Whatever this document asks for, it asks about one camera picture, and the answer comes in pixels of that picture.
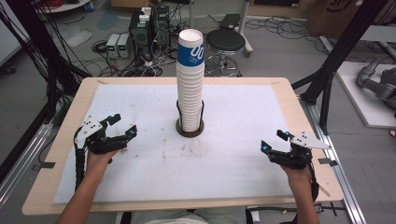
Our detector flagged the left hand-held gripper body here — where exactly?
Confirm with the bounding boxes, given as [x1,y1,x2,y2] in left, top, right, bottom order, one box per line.
[73,114,129,155]

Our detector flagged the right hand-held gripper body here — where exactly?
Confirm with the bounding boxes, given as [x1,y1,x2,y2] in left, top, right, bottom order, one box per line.
[268,132,332,171]

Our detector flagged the black wire cup holder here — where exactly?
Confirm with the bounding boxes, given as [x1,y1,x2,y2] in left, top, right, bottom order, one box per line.
[175,98,205,139]

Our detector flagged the stack of white paper cups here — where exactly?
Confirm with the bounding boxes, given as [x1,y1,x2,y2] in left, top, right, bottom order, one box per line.
[176,60,205,133]

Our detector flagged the blue banded paper cup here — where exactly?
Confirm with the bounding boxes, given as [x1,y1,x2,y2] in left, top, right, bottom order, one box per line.
[177,28,205,67]

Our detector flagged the person's right hand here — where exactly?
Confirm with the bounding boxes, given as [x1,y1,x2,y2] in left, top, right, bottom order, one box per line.
[279,164,313,188]

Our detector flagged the person's left hand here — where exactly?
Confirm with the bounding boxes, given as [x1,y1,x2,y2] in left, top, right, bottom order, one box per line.
[85,150,119,180]

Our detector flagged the white foam mat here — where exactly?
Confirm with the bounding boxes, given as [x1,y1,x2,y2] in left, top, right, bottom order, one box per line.
[52,83,294,205]

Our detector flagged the grey bench power supply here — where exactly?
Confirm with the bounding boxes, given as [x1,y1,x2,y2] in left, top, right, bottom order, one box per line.
[105,33,121,59]
[117,33,132,60]

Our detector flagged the white floor board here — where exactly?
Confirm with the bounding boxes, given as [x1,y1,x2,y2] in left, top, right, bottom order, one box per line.
[335,61,396,130]

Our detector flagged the black computer tower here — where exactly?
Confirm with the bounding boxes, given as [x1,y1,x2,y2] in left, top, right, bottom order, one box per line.
[128,10,154,61]

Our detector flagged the person's legs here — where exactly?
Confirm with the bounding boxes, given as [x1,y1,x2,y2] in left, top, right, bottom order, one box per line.
[130,207,248,224]

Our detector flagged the dark computer case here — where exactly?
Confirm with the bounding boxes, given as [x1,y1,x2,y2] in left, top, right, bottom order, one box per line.
[154,4,172,49]

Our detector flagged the white power strip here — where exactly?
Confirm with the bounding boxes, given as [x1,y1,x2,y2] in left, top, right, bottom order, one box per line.
[137,6,152,22]

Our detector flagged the black round stool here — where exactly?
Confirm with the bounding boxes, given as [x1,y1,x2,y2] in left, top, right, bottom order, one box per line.
[205,28,247,77]

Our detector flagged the cardboard box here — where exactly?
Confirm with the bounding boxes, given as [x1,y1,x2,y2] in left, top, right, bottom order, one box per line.
[305,0,396,39]

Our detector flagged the white round table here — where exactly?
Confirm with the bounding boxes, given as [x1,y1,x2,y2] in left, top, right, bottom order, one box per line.
[33,0,92,14]

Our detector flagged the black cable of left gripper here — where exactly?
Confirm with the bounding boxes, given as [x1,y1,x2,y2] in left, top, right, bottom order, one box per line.
[73,130,87,191]

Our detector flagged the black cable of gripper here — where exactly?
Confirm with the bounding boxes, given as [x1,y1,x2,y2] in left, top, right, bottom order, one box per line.
[305,161,320,203]
[73,130,87,191]

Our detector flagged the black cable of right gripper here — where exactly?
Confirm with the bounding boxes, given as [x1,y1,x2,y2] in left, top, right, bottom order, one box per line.
[305,161,320,203]

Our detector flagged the aluminium rail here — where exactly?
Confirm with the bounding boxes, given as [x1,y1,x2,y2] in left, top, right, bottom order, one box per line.
[302,100,368,224]
[0,122,54,207]

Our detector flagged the tangle of floor cables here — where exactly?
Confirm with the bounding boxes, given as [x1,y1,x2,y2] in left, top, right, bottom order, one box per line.
[246,15,328,55]

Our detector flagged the black metal frame post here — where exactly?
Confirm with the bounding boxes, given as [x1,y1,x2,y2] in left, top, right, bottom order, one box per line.
[291,0,390,135]
[5,0,92,96]

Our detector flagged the white metal post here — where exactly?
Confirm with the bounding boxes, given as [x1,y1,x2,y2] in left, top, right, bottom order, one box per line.
[236,0,254,59]

